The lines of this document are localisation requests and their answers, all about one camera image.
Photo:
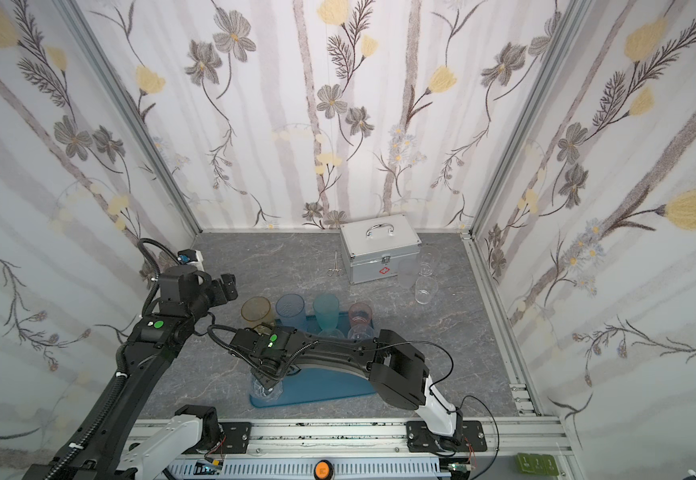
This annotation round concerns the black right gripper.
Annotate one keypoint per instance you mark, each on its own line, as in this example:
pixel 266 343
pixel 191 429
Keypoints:
pixel 251 358

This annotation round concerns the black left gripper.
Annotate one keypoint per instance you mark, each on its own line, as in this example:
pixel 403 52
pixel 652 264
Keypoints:
pixel 224 288

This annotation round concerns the yellow plastic cup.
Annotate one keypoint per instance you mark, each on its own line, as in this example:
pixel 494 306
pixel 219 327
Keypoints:
pixel 257 313

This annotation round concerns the clear faceted glass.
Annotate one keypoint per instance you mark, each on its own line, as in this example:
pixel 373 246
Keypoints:
pixel 265 390
pixel 332 334
pixel 361 332
pixel 429 260

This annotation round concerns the blue plastic cup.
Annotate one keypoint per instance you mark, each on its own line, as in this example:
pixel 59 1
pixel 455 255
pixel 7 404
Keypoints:
pixel 291 310

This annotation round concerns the teal plastic tray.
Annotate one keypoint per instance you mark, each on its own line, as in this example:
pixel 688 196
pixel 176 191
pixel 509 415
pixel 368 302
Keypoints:
pixel 310 386

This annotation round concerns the teal plastic cup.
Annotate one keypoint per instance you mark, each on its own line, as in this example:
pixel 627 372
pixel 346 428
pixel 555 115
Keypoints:
pixel 327 310

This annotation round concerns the pink plastic cup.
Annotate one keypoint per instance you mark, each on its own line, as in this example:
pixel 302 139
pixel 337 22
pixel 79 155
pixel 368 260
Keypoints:
pixel 360 313

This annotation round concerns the clear faceted glass back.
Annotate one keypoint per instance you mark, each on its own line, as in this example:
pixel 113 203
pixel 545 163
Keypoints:
pixel 361 332

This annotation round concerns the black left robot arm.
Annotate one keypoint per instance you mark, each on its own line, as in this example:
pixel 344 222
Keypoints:
pixel 95 450

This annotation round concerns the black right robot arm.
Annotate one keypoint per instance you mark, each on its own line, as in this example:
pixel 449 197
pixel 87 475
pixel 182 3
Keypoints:
pixel 392 365

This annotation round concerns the silver surgical forceps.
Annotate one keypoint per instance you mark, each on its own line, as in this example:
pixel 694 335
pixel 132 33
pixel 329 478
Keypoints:
pixel 337 266

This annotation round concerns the orange black knob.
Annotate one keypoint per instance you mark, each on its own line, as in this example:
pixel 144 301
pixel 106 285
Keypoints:
pixel 324 470

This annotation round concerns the silver aluminium first aid case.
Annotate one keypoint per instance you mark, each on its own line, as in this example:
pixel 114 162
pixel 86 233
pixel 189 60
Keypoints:
pixel 373 249

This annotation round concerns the frosted dotted clear cup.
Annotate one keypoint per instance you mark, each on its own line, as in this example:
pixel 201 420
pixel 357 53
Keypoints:
pixel 408 272

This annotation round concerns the clear glass front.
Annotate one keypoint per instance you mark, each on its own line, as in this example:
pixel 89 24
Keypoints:
pixel 426 288

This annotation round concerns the green circuit board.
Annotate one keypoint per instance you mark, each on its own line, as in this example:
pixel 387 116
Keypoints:
pixel 537 464

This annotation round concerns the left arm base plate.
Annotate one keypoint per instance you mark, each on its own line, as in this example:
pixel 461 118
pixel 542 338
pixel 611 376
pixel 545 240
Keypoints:
pixel 230 438

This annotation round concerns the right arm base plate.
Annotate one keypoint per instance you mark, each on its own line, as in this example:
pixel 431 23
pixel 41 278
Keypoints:
pixel 469 437

